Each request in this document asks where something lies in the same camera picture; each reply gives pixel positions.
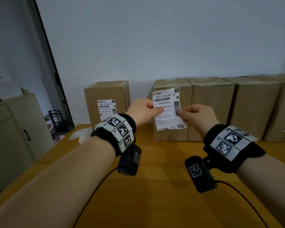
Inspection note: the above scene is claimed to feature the shipping label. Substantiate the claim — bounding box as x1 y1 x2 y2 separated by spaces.
97 99 117 123
152 87 187 131

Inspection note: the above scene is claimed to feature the black wristband with marker tiles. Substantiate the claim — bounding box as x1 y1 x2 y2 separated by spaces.
91 113 137 157
203 123 266 174

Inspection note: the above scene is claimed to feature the person's left hand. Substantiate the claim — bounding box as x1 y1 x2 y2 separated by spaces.
124 98 164 127

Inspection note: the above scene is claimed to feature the black camera cable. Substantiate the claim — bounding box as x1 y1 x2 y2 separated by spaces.
215 180 269 228
72 167 119 228

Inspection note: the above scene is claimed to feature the person's left forearm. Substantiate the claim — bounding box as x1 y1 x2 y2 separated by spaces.
0 136 116 228

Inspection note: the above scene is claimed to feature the person's right forearm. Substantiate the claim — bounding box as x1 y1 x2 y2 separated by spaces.
236 153 285 228

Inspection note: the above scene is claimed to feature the black shoe rack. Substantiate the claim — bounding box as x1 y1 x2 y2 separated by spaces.
44 110 67 133

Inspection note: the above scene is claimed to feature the person's right hand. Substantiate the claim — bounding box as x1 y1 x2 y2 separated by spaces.
175 104 220 137

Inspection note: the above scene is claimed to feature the translucent label backing paper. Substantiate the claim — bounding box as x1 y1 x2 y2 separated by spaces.
68 127 93 144

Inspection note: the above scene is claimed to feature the cream wooden cabinet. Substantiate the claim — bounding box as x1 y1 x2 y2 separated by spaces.
0 92 55 192

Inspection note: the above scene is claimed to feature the white carton with small mark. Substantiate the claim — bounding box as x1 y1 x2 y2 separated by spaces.
0 68 14 84

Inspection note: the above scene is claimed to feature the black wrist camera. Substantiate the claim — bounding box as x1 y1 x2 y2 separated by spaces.
184 155 218 194
117 144 142 176

